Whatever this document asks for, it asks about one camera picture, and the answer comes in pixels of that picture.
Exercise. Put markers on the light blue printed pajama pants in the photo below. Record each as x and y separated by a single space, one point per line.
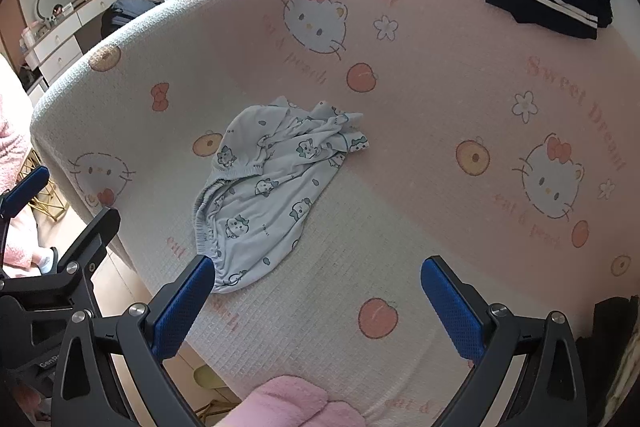
270 217

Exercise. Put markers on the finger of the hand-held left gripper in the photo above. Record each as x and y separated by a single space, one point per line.
25 191
95 234

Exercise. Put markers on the dark blue cloth bundle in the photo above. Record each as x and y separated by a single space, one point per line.
125 14

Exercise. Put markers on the white vanity dresser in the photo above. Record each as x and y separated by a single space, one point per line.
60 42

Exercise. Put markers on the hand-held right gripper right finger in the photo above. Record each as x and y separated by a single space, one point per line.
450 307

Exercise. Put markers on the black cloth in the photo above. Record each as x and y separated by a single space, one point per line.
612 322

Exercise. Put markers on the pale green object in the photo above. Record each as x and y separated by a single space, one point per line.
210 378

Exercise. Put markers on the white slipper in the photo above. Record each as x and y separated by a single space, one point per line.
47 261

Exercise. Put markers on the pink white cat print blanket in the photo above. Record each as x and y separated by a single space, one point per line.
425 107

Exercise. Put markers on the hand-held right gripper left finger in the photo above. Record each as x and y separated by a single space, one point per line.
182 307

